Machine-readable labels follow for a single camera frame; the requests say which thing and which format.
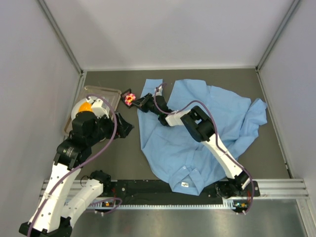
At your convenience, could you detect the pink flower brooch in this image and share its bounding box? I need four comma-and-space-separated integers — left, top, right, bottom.
124, 93, 136, 106

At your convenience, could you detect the light blue button shirt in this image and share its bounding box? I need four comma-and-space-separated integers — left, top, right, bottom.
138, 79, 267, 196

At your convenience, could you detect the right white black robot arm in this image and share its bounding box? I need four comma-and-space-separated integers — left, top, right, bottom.
125, 93, 255, 199

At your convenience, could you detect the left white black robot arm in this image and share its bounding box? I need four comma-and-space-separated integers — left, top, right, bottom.
19, 111, 134, 237

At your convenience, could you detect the small black stand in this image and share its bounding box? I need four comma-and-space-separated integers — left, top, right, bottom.
120, 88, 136, 108

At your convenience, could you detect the orange bowl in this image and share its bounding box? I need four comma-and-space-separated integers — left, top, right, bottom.
78, 102, 93, 113

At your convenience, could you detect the white plate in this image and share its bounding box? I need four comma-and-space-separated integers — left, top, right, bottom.
71, 98, 86, 120

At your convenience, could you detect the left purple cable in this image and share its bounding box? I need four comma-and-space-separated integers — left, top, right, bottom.
26, 95, 123, 237

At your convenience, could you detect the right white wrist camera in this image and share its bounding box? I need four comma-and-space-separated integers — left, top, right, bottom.
154, 85, 163, 96

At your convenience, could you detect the grey slotted cable duct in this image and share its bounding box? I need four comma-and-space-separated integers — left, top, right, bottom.
64, 199, 247, 210

